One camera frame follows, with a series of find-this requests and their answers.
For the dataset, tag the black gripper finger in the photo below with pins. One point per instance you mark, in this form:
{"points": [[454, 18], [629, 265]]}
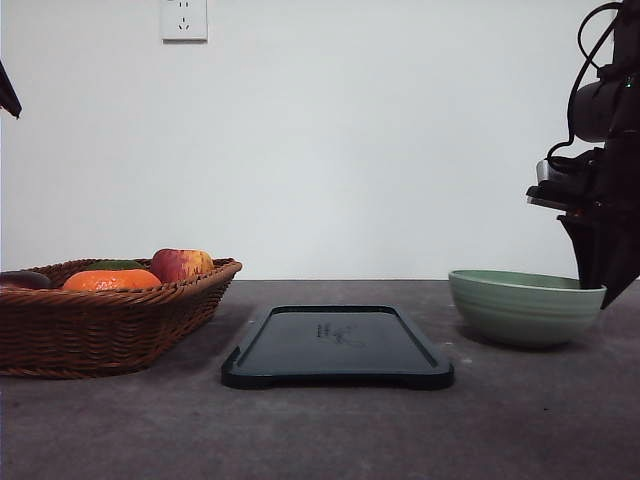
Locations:
{"points": [[9, 99]]}

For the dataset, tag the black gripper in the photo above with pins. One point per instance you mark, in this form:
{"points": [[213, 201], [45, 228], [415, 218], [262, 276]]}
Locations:
{"points": [[601, 189]]}

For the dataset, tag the light green bowl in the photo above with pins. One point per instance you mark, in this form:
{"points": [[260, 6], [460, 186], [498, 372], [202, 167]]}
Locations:
{"points": [[524, 309]]}

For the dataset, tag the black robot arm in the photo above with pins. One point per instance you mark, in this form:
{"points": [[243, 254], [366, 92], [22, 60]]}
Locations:
{"points": [[611, 105]]}

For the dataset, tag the brown wicker basket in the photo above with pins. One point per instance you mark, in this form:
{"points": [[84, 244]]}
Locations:
{"points": [[54, 332]]}

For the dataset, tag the dark purple fruit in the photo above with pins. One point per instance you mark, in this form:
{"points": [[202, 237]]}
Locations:
{"points": [[25, 279]]}

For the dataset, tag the green avocado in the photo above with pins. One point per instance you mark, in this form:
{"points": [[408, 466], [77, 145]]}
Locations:
{"points": [[116, 265]]}

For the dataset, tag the orange tangerine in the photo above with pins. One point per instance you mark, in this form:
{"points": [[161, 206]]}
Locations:
{"points": [[111, 280]]}

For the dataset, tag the red yellow apple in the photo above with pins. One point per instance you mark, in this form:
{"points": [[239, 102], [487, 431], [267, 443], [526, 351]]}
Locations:
{"points": [[172, 264]]}

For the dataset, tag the dark rectangular tray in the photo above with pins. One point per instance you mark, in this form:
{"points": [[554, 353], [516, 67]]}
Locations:
{"points": [[335, 346]]}

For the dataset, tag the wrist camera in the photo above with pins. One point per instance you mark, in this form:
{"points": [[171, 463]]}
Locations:
{"points": [[544, 171]]}

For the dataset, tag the black cable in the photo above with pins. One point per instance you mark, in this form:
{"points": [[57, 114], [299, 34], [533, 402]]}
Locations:
{"points": [[586, 58]]}

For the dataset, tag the white wall socket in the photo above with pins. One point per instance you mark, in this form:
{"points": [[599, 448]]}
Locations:
{"points": [[184, 22]]}

